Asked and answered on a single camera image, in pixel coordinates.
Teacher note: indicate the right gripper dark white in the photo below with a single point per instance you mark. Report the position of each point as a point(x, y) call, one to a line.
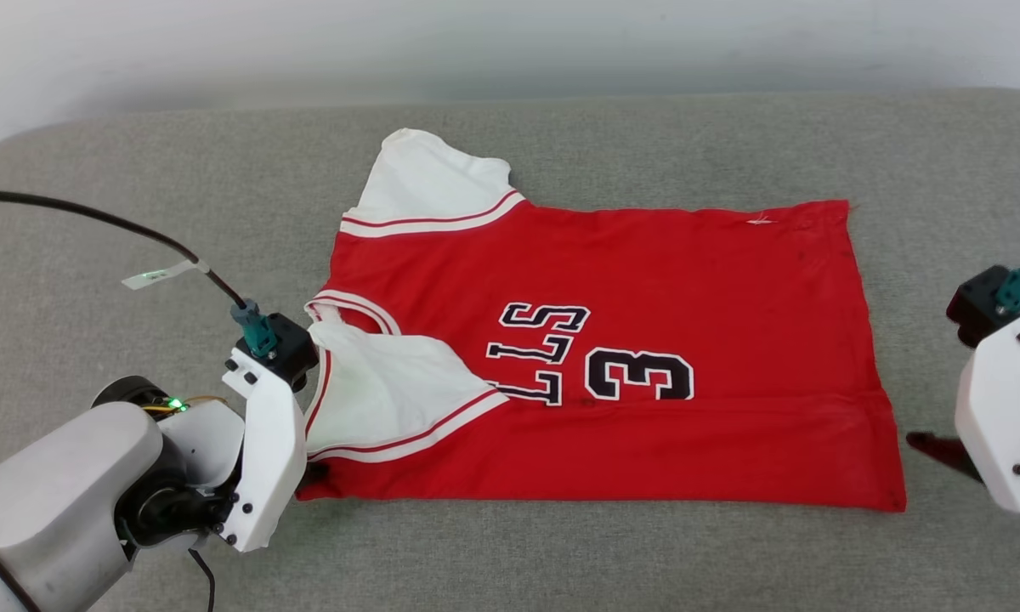
point(994, 425)

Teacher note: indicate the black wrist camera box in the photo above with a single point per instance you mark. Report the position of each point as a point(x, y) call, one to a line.
point(973, 302)
point(293, 348)

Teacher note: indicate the grey fabric sofa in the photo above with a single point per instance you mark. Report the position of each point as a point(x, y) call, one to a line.
point(561, 561)

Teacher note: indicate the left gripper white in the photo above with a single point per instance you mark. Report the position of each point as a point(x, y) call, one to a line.
point(272, 459)

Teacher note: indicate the red and white basketball jersey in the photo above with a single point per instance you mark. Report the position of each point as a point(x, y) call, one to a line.
point(688, 297)

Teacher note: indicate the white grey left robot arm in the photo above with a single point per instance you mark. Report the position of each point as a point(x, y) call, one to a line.
point(51, 493)

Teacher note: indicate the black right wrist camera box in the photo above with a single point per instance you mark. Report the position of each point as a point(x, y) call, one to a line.
point(973, 302)

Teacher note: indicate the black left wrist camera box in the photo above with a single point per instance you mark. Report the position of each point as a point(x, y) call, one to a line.
point(293, 348)

